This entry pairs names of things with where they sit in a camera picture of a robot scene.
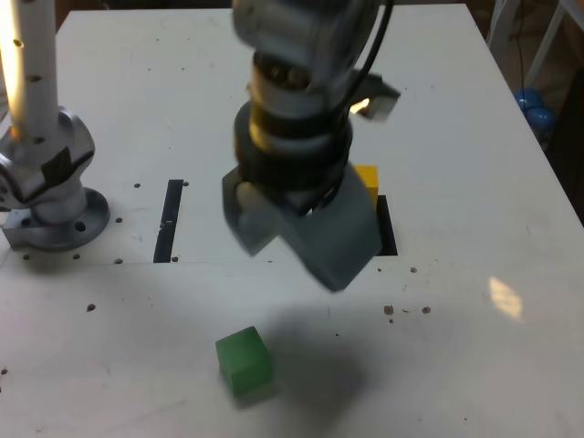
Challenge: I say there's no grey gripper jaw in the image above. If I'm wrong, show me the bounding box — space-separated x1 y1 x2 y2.
222 164 296 258
276 164 383 294

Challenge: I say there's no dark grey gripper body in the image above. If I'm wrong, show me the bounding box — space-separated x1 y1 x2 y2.
283 187 337 217

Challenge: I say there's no yellow cube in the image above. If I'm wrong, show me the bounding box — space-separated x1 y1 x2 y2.
354 164 380 209

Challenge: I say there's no green cube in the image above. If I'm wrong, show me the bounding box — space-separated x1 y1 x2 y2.
214 325 276 398

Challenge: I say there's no black tape square outline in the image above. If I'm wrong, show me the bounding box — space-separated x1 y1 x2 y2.
376 194 399 256

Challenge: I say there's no black tape strip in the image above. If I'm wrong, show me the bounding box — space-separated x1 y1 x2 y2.
152 179 184 265

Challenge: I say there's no blue round object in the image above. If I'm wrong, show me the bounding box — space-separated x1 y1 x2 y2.
513 87 558 138

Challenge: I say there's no white metal stand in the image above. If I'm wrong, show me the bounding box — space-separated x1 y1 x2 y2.
485 0 574 90

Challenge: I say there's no grey gripper camera box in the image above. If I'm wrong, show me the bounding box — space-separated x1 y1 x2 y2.
353 72 402 123

